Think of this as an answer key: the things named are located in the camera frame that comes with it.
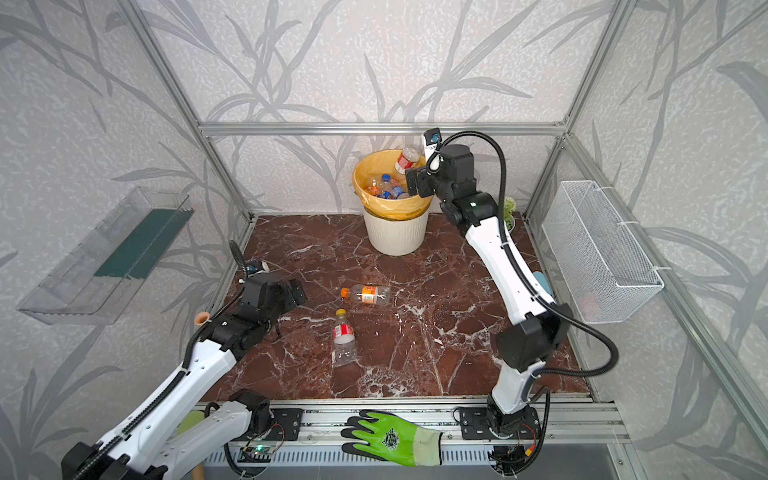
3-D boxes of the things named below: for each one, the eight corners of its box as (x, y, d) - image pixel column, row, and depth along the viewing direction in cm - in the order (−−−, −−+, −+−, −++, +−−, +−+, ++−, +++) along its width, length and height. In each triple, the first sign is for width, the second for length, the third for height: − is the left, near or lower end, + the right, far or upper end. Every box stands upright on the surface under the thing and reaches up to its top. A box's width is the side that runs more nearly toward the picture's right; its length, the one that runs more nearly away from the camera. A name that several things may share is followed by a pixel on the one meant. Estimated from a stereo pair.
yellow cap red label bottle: (336, 369, 85) (332, 362, 80) (335, 316, 95) (332, 307, 90) (356, 366, 85) (354, 359, 81) (354, 313, 96) (351, 305, 91)
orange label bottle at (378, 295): (342, 307, 97) (339, 299, 93) (344, 292, 100) (341, 284, 96) (390, 307, 97) (389, 299, 93) (390, 292, 101) (390, 284, 96)
